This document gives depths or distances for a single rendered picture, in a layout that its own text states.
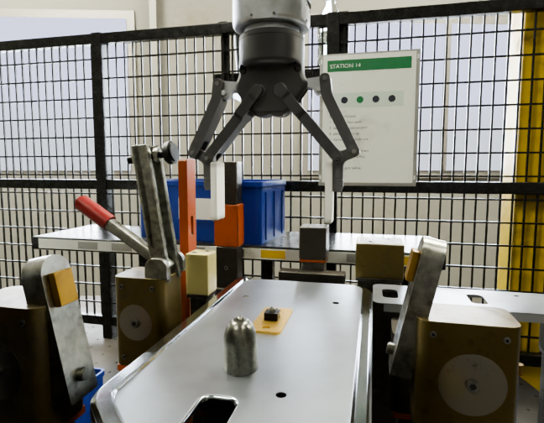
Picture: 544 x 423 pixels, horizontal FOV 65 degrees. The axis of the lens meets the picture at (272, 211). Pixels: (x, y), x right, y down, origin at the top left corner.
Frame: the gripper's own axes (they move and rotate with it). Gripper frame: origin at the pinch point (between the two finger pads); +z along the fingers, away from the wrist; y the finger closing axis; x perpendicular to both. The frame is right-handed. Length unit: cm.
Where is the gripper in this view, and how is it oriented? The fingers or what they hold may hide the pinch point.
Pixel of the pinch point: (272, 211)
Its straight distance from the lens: 50.4
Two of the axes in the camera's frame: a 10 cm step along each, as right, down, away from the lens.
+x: 2.3, -1.0, 9.7
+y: 9.7, 0.2, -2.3
